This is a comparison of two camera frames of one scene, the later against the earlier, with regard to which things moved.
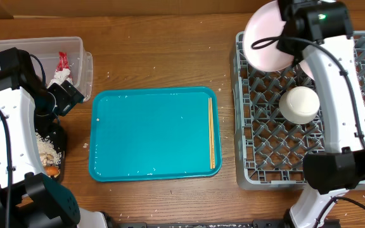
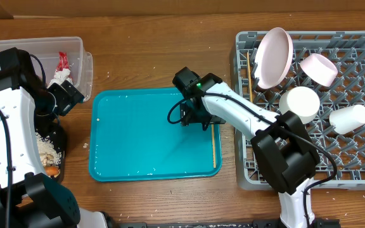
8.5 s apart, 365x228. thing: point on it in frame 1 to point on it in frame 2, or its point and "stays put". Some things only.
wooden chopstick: [212, 134] stays put
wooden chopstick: [210, 132] to [249, 76]
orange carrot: [52, 170] stays put
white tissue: [60, 76] stays put
